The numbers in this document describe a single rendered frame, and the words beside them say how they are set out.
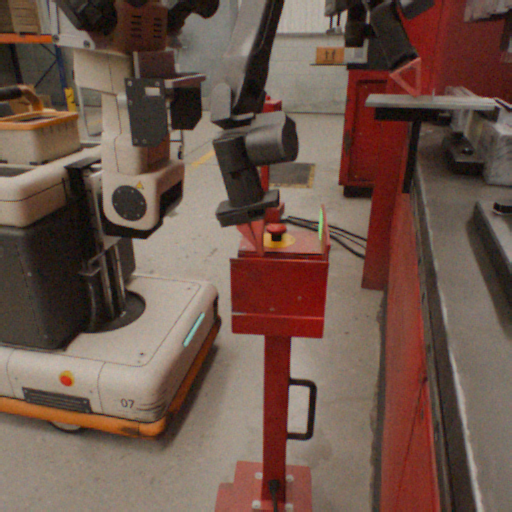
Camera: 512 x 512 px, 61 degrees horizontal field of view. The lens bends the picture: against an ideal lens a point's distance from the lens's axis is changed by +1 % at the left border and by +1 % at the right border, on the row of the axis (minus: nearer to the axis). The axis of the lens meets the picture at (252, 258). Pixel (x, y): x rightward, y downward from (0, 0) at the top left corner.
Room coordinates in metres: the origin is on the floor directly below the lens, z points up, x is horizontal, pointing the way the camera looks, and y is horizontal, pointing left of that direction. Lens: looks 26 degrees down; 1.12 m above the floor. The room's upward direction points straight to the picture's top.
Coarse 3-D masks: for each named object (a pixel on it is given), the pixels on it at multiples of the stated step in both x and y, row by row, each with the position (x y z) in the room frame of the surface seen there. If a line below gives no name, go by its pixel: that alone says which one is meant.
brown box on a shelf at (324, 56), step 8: (320, 48) 3.45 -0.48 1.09; (328, 48) 3.42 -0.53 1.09; (336, 48) 3.41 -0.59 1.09; (344, 48) 3.40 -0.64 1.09; (320, 56) 3.42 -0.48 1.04; (328, 56) 3.41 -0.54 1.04; (336, 56) 3.41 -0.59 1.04; (312, 64) 3.42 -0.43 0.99; (320, 64) 3.41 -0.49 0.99; (328, 64) 3.41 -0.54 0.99; (336, 64) 3.38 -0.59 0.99; (344, 64) 3.37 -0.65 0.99
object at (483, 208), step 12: (480, 204) 0.61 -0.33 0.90; (492, 204) 0.61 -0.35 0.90; (480, 216) 0.58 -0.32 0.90; (492, 216) 0.56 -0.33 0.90; (504, 216) 0.56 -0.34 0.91; (480, 228) 0.56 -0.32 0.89; (492, 228) 0.52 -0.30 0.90; (504, 228) 0.52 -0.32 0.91; (492, 240) 0.49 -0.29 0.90; (504, 240) 0.48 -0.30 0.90; (492, 252) 0.48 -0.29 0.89; (504, 252) 0.45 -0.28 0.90; (492, 264) 0.47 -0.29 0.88; (504, 264) 0.43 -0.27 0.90; (504, 276) 0.42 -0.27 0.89; (504, 288) 0.41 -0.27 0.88
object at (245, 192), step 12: (252, 168) 0.67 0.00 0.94; (228, 180) 0.65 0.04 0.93; (240, 180) 0.65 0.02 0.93; (252, 180) 0.65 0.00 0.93; (228, 192) 0.66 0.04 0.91; (240, 192) 0.65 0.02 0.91; (252, 192) 0.65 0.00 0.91; (264, 192) 0.69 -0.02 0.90; (276, 192) 0.68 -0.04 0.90; (228, 204) 0.68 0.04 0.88; (240, 204) 0.65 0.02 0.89; (252, 204) 0.64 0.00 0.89; (264, 204) 0.64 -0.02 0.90; (276, 204) 0.64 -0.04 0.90; (216, 216) 0.65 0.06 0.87
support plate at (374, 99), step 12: (372, 96) 1.15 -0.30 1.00; (384, 96) 1.15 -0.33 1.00; (396, 96) 1.15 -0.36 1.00; (408, 96) 1.15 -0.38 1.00; (420, 96) 1.14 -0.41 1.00; (444, 96) 1.15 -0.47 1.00; (456, 96) 1.15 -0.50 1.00; (480, 96) 1.13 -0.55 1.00; (444, 108) 0.99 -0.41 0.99; (456, 108) 0.98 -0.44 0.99; (468, 108) 0.98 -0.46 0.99; (480, 108) 0.97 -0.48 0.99; (492, 108) 0.96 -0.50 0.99
